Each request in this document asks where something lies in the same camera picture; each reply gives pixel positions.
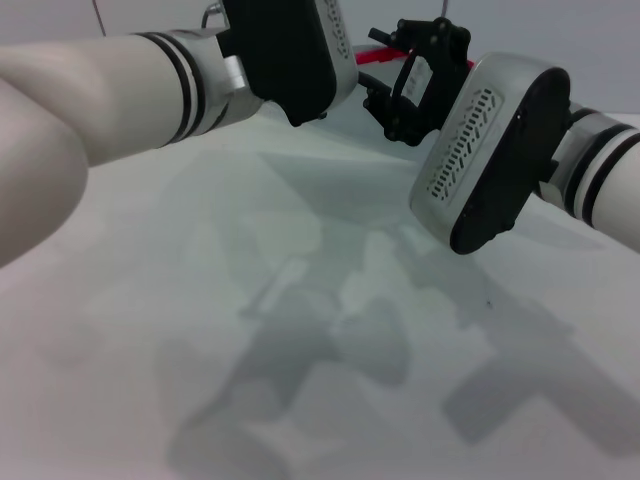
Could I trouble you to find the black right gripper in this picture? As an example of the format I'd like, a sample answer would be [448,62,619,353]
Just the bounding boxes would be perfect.
[359,17,474,147]

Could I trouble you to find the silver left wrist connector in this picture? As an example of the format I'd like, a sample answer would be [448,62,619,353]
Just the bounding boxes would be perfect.
[201,2,231,29]

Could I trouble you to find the black silver left wrist camera box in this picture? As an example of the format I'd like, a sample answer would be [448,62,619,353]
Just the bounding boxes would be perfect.
[222,0,360,127]

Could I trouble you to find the black silver wrist camera box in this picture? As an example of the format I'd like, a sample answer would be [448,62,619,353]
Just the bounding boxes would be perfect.
[222,0,360,127]
[408,51,572,256]

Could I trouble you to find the black silver right wrist camera box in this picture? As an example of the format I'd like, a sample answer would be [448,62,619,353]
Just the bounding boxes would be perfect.
[408,51,572,256]

